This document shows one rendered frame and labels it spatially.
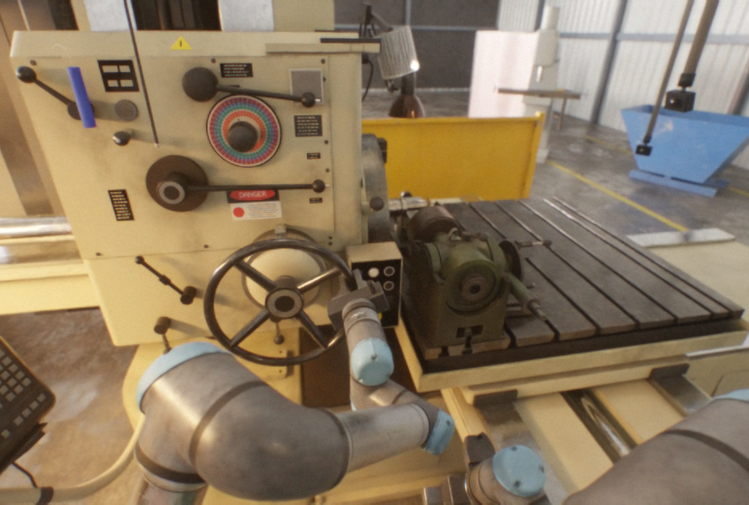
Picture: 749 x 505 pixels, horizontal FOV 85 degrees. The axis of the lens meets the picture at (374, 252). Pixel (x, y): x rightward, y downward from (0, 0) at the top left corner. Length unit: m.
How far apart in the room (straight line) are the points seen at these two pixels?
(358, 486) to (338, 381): 0.56
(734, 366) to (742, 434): 2.23
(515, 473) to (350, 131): 0.84
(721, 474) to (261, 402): 0.40
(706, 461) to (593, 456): 1.20
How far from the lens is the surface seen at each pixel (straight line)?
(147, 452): 0.57
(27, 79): 1.17
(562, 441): 1.62
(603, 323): 1.67
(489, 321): 1.38
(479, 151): 3.98
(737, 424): 0.48
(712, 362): 2.55
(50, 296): 1.81
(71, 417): 2.95
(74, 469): 2.68
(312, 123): 1.10
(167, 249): 1.25
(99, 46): 1.18
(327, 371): 1.83
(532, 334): 1.51
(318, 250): 0.95
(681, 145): 7.05
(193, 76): 1.04
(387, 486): 2.17
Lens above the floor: 1.89
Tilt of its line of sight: 28 degrees down
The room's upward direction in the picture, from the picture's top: 1 degrees clockwise
